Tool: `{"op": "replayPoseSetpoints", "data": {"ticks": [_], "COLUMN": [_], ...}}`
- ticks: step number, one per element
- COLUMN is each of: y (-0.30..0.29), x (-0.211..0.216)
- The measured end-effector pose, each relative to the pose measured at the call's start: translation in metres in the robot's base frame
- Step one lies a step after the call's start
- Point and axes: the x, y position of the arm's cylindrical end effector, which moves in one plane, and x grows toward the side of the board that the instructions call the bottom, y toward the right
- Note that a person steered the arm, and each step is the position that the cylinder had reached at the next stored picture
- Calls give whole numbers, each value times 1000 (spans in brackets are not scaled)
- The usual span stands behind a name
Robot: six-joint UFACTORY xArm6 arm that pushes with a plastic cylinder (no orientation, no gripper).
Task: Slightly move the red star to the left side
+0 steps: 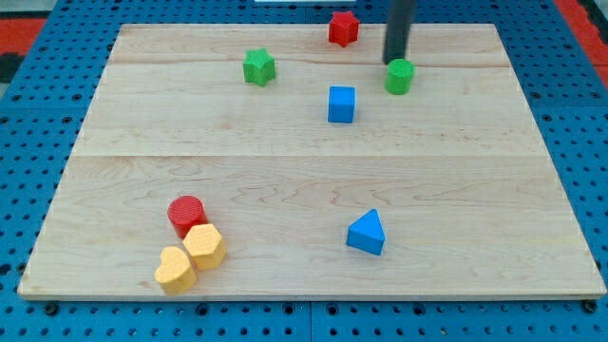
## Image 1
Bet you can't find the red cylinder block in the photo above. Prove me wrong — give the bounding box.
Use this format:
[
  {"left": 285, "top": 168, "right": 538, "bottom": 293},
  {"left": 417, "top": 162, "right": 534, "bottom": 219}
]
[{"left": 167, "top": 196, "right": 208, "bottom": 238}]

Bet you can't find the green star block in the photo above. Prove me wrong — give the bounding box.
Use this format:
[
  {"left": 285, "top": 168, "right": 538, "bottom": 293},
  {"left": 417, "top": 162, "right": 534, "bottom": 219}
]
[{"left": 242, "top": 47, "right": 276, "bottom": 86}]

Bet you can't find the wooden board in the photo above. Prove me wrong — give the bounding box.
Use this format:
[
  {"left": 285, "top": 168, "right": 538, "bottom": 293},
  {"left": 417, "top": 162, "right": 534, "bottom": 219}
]
[{"left": 18, "top": 24, "right": 606, "bottom": 301}]

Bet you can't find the red star block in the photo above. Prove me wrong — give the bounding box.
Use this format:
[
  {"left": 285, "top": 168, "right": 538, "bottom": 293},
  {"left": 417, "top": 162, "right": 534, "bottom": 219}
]
[{"left": 328, "top": 10, "right": 360, "bottom": 48}]

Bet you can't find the green cylinder block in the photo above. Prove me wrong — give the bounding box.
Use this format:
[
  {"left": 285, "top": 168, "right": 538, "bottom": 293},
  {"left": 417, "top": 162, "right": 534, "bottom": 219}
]
[{"left": 385, "top": 59, "right": 415, "bottom": 95}]

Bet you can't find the yellow hexagon block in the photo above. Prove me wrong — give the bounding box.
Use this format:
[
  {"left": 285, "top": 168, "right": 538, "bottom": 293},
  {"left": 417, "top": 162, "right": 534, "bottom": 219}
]
[{"left": 182, "top": 224, "right": 227, "bottom": 270}]

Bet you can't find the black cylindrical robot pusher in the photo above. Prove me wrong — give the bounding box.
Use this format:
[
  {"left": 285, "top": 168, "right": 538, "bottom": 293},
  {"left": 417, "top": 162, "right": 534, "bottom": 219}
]
[{"left": 382, "top": 0, "right": 417, "bottom": 65}]

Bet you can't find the blue triangle block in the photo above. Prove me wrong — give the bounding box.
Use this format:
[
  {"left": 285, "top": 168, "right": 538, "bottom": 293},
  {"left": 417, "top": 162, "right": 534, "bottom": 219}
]
[{"left": 346, "top": 209, "right": 386, "bottom": 256}]

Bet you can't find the blue cube block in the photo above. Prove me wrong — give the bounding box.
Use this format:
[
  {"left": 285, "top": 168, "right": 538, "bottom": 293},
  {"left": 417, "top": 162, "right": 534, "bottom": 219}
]
[{"left": 328, "top": 85, "right": 356, "bottom": 124}]

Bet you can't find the yellow heart block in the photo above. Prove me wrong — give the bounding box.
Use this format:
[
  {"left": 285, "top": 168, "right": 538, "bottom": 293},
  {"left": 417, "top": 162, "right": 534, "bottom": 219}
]
[{"left": 154, "top": 246, "right": 198, "bottom": 295}]

